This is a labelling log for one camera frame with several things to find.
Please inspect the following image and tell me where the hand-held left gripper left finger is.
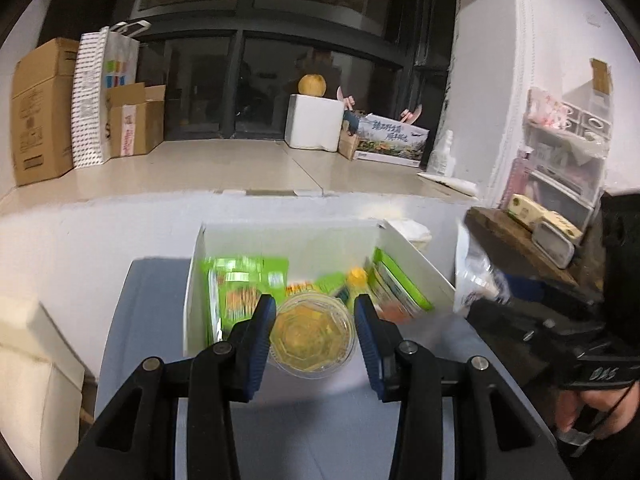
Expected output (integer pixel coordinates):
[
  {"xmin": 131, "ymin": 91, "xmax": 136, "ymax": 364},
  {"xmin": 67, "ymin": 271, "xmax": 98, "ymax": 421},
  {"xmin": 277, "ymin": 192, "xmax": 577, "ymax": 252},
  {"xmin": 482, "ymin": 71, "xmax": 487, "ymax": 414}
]
[{"xmin": 60, "ymin": 294, "xmax": 278, "ymax": 480}]

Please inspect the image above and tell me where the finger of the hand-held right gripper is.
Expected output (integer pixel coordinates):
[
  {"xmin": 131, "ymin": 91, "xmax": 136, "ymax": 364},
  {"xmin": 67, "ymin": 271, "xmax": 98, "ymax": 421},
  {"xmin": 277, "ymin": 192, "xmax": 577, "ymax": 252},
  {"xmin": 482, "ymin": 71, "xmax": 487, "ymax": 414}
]
[
  {"xmin": 501, "ymin": 273, "xmax": 602, "ymax": 312},
  {"xmin": 467, "ymin": 299, "xmax": 601, "ymax": 377}
]

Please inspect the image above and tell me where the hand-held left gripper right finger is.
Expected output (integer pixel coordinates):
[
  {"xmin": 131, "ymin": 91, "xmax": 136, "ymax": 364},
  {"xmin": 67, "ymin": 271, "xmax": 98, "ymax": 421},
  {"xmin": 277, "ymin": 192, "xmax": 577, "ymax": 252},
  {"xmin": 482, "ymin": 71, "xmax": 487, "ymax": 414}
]
[{"xmin": 353, "ymin": 294, "xmax": 571, "ymax": 480}]

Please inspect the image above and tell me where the clear yellow jelly cup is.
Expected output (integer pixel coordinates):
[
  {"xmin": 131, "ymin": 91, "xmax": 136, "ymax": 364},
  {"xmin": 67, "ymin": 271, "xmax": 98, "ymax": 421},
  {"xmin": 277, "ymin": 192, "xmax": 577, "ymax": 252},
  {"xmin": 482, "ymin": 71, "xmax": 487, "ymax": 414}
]
[{"xmin": 267, "ymin": 294, "xmax": 357, "ymax": 378}]

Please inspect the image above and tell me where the clear plastic snack bag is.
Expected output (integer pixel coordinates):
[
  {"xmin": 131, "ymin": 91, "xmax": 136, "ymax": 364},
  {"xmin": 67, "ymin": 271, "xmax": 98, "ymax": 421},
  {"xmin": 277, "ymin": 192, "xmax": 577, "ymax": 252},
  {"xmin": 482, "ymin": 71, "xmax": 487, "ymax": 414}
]
[{"xmin": 454, "ymin": 225, "xmax": 511, "ymax": 317}]

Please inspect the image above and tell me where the white storage box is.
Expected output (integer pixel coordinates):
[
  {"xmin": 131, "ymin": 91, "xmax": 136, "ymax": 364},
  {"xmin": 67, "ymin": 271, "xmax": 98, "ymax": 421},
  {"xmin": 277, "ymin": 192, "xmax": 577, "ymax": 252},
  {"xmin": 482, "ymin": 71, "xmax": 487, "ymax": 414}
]
[{"xmin": 182, "ymin": 219, "xmax": 457, "ymax": 358}]

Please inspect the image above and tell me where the person's right hand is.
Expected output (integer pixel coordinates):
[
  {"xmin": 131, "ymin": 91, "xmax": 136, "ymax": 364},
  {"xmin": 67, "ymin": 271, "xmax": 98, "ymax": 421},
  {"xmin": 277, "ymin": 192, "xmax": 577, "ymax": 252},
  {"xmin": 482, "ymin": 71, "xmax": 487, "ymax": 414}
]
[{"xmin": 554, "ymin": 387, "xmax": 640, "ymax": 435}]

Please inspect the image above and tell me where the dark wooden side table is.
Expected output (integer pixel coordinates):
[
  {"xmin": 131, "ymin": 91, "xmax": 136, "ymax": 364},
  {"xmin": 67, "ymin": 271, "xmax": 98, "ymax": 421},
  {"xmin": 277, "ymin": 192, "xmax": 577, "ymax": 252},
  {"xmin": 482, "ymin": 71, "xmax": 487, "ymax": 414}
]
[{"xmin": 464, "ymin": 206, "xmax": 601, "ymax": 288}]

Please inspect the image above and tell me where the white rectangular container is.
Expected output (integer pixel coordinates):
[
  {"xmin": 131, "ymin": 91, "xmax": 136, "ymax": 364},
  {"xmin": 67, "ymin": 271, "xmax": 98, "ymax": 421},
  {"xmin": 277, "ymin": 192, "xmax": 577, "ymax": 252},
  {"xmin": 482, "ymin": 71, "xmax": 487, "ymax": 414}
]
[{"xmin": 531, "ymin": 220, "xmax": 576, "ymax": 269}]

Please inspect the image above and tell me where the green orange print snack bag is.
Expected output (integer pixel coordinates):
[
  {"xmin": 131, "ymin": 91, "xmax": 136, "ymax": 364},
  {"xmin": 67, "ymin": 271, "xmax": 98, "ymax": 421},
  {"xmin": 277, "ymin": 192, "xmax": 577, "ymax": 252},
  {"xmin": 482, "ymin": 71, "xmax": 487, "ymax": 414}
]
[{"xmin": 206, "ymin": 255, "xmax": 291, "ymax": 341}]

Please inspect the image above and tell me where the green white snack packet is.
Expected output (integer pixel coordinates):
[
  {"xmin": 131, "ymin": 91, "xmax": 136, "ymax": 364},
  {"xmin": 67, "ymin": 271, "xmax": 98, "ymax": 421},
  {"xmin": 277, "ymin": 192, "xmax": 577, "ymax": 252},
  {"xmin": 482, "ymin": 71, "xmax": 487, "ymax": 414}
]
[{"xmin": 370, "ymin": 247, "xmax": 435, "ymax": 318}]

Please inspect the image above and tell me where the small green snack packet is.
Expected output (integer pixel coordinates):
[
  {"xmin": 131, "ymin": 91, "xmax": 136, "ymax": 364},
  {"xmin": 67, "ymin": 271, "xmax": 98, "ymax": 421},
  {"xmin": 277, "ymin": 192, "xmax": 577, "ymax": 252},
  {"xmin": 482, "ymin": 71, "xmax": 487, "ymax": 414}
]
[{"xmin": 315, "ymin": 272, "xmax": 351, "ymax": 299}]

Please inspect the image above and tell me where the clear plastic drawer organizer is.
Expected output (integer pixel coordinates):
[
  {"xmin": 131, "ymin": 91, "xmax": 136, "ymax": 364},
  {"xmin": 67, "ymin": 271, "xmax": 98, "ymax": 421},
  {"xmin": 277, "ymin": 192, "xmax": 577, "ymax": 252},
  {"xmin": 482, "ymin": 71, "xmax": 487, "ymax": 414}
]
[{"xmin": 515, "ymin": 86, "xmax": 614, "ymax": 231}]

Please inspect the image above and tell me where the white plastic bottle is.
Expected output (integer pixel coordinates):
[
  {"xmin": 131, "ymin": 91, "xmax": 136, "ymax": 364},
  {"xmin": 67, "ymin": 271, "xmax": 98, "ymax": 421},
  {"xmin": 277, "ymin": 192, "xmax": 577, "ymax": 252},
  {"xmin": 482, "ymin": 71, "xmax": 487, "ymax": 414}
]
[{"xmin": 427, "ymin": 130, "xmax": 455, "ymax": 177}]

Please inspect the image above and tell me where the printed landscape carton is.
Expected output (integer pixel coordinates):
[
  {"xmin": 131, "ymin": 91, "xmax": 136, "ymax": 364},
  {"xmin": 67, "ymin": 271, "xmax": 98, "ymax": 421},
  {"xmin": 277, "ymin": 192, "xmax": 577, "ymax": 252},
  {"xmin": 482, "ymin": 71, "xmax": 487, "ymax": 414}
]
[{"xmin": 337, "ymin": 112, "xmax": 431, "ymax": 167}]

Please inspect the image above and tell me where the cream sofa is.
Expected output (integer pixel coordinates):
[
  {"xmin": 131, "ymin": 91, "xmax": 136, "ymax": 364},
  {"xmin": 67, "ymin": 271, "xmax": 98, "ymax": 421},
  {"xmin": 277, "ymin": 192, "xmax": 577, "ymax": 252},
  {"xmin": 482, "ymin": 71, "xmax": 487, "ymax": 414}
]
[{"xmin": 0, "ymin": 295, "xmax": 86, "ymax": 476}]

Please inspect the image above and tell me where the white foam box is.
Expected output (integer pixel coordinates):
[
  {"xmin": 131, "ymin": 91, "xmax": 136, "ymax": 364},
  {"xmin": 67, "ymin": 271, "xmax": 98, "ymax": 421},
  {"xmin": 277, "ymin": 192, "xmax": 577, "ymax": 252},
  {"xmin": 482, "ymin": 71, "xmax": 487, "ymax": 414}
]
[{"xmin": 285, "ymin": 94, "xmax": 346, "ymax": 153}]

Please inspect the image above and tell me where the small open cardboard box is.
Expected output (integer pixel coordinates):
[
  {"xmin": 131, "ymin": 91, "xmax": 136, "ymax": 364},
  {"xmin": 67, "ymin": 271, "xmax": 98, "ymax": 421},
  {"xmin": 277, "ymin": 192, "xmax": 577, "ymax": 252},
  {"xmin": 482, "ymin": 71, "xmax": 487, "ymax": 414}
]
[{"xmin": 106, "ymin": 82, "xmax": 167, "ymax": 158}]

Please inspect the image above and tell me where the yellow pomelo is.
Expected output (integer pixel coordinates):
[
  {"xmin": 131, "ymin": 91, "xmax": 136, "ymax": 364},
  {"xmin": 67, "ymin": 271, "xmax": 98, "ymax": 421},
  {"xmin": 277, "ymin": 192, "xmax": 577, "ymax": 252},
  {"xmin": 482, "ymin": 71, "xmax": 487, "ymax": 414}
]
[{"xmin": 298, "ymin": 74, "xmax": 327, "ymax": 97}]

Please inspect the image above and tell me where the white patterned paper bag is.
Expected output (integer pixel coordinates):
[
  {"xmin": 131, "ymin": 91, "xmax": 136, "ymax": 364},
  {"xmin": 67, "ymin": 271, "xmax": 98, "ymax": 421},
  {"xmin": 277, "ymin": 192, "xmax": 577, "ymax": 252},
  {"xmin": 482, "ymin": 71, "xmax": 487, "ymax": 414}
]
[{"xmin": 71, "ymin": 20, "xmax": 151, "ymax": 168}]

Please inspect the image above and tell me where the large brown cardboard box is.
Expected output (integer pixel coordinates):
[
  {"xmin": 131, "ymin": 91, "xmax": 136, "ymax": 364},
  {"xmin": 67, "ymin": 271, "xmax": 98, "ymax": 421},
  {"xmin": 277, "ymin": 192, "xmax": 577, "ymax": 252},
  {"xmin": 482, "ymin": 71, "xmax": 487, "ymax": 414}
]
[{"xmin": 10, "ymin": 37, "xmax": 81, "ymax": 187}]

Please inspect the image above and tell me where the small cardboard wall tag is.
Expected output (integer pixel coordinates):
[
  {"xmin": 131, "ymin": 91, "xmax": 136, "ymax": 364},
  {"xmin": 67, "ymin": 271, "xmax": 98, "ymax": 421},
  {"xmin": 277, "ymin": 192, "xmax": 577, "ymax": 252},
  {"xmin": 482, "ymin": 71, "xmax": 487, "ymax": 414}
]
[{"xmin": 590, "ymin": 58, "xmax": 614, "ymax": 95}]

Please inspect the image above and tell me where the black window frame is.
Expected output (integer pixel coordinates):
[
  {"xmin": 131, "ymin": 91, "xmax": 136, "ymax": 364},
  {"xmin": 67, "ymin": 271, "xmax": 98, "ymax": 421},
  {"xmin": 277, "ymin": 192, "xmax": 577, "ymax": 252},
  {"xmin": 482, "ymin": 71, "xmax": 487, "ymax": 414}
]
[{"xmin": 50, "ymin": 0, "xmax": 458, "ymax": 142}]

